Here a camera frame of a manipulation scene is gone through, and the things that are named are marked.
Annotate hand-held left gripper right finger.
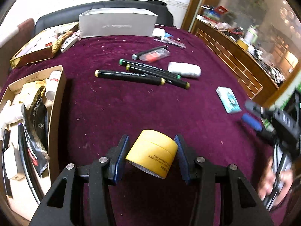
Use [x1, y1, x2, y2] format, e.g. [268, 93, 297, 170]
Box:
[174, 134, 274, 226]

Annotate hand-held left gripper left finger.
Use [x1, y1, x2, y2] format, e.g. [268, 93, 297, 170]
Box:
[28, 135, 130, 226]

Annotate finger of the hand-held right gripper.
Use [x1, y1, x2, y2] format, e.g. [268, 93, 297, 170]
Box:
[241, 113, 264, 132]
[245, 100, 265, 115]

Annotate yellow round jar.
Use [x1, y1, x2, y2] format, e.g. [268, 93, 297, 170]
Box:
[125, 129, 178, 179]

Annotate small white pill bottle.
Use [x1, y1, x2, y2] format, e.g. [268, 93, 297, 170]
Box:
[167, 62, 202, 78]

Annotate shallow cardboard box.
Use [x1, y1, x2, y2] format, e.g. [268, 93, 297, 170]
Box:
[0, 65, 67, 219]

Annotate black snack packet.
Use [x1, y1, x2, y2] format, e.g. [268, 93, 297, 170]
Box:
[22, 86, 51, 179]

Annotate black marker purple ends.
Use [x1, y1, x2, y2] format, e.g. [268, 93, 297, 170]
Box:
[17, 123, 41, 204]

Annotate white cube charger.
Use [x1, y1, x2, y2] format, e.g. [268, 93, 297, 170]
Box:
[3, 146, 25, 181]

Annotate white spray bottle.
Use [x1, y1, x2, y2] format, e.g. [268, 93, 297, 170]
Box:
[13, 85, 38, 110]

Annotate large white bottle green label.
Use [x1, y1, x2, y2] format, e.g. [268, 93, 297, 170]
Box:
[0, 104, 24, 126]

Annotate person's right hand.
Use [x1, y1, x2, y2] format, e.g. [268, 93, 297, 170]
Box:
[257, 157, 295, 208]

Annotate small teal packet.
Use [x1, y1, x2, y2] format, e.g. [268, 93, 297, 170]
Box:
[216, 87, 242, 114]

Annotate wooden cabinet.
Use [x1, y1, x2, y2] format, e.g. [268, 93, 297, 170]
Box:
[181, 0, 301, 109]

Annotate white green cup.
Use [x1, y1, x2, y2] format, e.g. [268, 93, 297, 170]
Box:
[243, 24, 259, 44]

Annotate black marker tan ends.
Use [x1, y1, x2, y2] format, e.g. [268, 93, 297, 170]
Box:
[126, 64, 190, 90]

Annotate black marker yellow ends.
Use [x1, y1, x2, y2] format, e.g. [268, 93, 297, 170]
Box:
[95, 69, 165, 86]

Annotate black marker green ends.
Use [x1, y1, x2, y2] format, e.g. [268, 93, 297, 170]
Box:
[119, 58, 181, 80]

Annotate white bottle red label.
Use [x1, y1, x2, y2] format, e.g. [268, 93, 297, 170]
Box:
[45, 71, 61, 100]

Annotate clear plastic bag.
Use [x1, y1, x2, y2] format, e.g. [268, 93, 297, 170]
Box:
[153, 32, 187, 49]

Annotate red box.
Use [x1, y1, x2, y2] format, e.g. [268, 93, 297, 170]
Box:
[213, 5, 230, 15]

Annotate black flat bar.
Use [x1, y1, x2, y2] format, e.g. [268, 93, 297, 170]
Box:
[2, 128, 13, 198]

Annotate white remote control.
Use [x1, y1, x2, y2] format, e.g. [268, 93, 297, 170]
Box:
[60, 34, 79, 53]

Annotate gold gift box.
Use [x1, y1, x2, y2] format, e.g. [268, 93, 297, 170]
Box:
[9, 22, 80, 69]

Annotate long grey cardboard box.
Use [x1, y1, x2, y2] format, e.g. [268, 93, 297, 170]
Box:
[78, 9, 158, 38]

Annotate brown armchair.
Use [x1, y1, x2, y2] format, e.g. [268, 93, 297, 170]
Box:
[0, 18, 35, 80]

